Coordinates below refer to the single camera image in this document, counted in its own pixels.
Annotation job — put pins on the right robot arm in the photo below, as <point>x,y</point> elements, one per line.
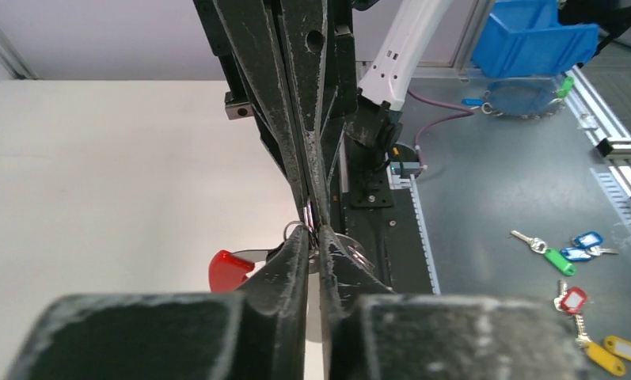
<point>365,109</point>

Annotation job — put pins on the aluminium frame profile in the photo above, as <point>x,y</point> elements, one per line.
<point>610,137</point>

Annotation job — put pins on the red handled keyring holder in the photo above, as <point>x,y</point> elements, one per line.
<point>228,270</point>

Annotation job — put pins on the yellow tagged keys right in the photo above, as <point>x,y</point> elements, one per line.
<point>610,354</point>

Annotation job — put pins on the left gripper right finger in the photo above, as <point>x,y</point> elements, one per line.
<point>371,332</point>

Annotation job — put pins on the blue tagged keys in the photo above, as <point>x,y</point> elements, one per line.
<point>585,247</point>

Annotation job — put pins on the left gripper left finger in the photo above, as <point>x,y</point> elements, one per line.
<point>254,332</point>

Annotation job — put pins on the blue plastic bin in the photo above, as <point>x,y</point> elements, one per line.
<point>525,38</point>

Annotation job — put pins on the white slotted cable duct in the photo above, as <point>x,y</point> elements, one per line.
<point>411,263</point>

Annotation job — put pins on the green tagged key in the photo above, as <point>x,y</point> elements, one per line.
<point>551,255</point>

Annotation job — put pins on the red tagged key on floor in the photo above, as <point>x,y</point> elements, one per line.
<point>569,300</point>

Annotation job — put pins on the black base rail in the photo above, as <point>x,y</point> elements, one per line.
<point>363,204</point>

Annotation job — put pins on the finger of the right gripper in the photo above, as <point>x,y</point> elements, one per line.
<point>252,34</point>
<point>305,24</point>

